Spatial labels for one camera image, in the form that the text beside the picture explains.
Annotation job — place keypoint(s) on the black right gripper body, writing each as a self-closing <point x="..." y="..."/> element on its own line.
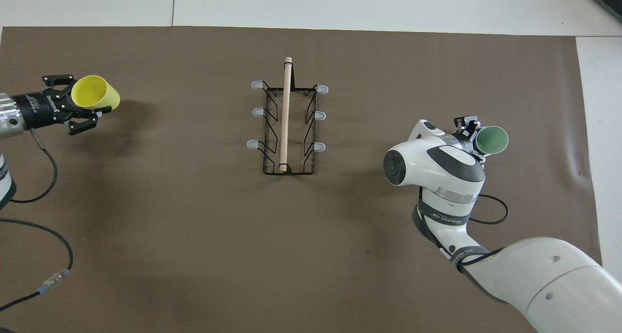
<point x="470" y="139"/>

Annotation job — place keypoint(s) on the pale green plastic cup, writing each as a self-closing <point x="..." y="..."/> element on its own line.
<point x="492" y="141"/>

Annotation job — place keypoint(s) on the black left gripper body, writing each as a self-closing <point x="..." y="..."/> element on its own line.
<point x="41" y="109"/>

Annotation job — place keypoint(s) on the yellow plastic cup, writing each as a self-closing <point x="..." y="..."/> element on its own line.
<point x="95" y="92"/>

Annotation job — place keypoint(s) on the brown table mat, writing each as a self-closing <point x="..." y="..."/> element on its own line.
<point x="243" y="236"/>

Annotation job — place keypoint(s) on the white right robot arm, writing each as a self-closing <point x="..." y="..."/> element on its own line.
<point x="437" y="167"/>

